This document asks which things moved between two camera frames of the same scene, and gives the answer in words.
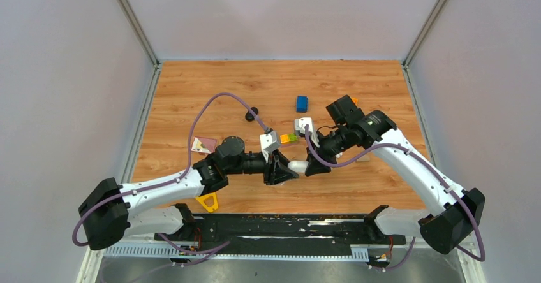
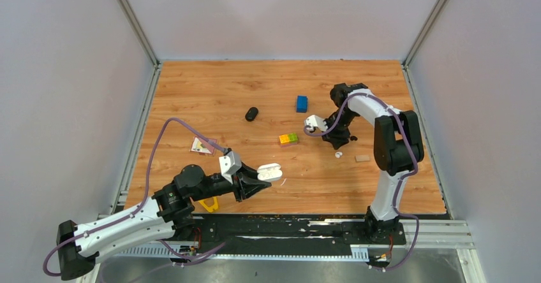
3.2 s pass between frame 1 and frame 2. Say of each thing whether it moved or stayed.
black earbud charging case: stayed
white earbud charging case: moved
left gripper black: moved
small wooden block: stayed
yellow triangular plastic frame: stayed
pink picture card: stayed
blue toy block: stayed
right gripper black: moved
